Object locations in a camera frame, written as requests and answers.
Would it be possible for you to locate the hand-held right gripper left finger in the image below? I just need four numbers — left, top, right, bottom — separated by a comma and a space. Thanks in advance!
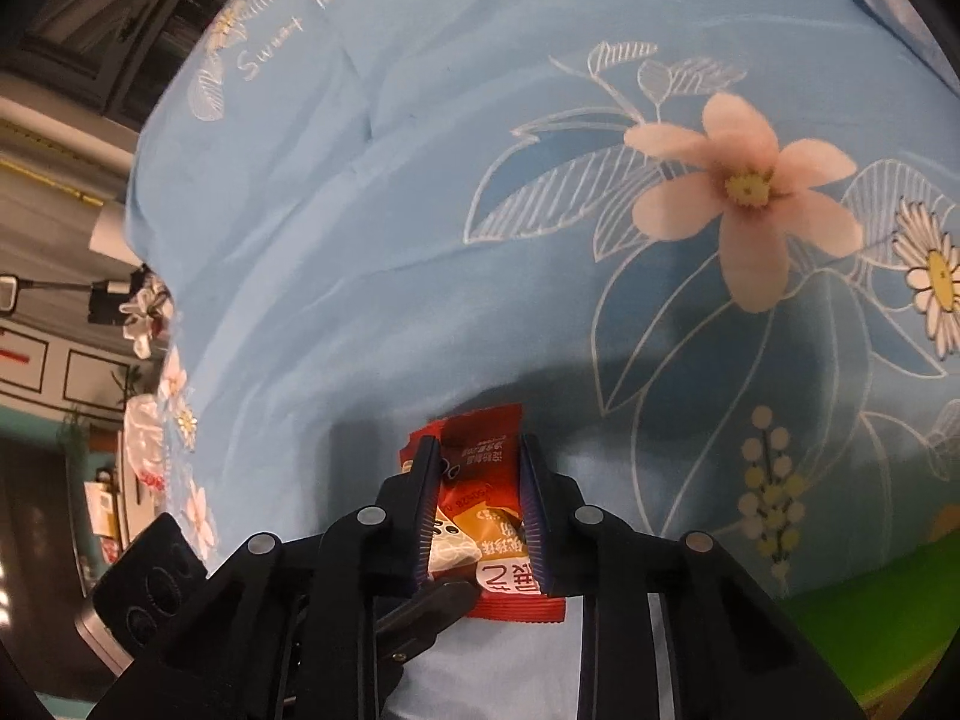
86, 435, 443, 720

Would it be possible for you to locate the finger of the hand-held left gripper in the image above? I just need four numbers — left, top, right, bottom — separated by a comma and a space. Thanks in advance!
371, 579, 481, 665

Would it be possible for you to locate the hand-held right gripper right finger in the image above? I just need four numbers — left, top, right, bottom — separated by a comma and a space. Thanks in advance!
520, 431, 871, 720

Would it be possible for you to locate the red snack packet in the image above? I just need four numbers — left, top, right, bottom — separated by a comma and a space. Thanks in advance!
397, 403, 569, 623

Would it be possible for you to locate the white plastic bag red print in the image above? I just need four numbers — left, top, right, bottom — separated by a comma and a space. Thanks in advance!
122, 390, 170, 492

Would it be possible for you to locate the blue floral bed sheet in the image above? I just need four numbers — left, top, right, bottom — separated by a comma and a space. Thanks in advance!
124, 0, 960, 720

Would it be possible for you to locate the black device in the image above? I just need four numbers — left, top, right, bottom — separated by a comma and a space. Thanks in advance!
86, 270, 151, 327

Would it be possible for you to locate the dark cabinet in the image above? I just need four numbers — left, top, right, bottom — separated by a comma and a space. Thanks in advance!
0, 0, 293, 132

